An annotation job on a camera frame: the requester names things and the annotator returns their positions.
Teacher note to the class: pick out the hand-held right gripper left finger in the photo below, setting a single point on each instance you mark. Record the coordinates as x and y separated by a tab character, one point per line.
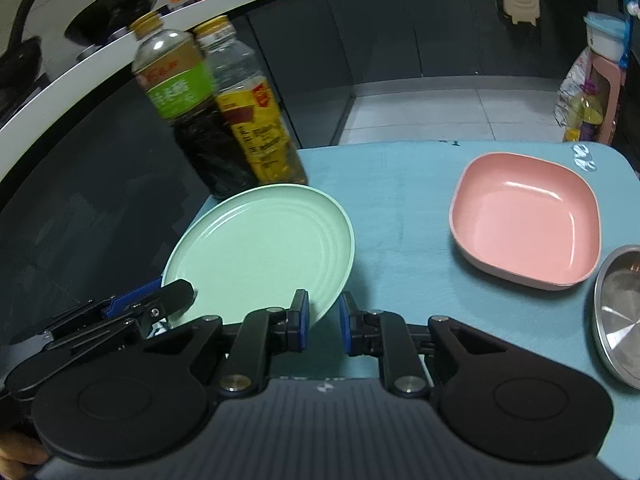
301	320

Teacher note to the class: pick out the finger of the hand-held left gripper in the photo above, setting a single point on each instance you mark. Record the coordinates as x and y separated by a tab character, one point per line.
110	331
130	300

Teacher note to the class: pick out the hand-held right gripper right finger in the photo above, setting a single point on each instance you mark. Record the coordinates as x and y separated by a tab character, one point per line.
344	325

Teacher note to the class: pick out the green round plate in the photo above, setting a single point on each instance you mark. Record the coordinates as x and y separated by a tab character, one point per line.
260	250

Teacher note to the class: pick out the pink square plate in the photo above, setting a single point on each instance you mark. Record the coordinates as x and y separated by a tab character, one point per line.
525	220

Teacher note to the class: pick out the stainless steel bowl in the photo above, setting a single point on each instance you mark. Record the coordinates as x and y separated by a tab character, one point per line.
620	310

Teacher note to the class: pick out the person's left hand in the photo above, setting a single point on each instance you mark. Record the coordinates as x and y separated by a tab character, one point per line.
20	450

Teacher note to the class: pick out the light blue table cloth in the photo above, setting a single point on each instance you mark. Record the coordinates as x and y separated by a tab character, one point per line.
400	240

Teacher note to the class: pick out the oil bottle yellow label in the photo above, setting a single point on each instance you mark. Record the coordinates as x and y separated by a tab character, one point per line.
255	125

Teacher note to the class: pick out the dark sauce bottle green label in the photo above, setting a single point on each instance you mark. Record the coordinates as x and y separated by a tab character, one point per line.
175	85

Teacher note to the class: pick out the black frying pan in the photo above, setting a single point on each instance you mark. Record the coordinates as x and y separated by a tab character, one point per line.
20	60

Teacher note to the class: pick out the dark kitchen cabinets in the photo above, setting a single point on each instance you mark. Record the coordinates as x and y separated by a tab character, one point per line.
300	35

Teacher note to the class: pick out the crumpled foil piece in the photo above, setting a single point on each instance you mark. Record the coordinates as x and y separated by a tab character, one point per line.
582	156

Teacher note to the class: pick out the large yellow oil bottle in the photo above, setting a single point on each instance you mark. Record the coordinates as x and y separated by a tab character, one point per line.
585	115

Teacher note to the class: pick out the patterned plastic bag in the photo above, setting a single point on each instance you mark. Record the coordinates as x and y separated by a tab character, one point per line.
570	85

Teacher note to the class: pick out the pink stool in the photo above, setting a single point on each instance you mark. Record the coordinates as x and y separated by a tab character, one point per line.
611	100

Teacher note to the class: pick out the black mesh cart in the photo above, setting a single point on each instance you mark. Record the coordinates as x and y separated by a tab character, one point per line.
631	110

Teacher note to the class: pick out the blue lidded container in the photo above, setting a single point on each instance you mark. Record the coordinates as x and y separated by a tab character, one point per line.
605	35

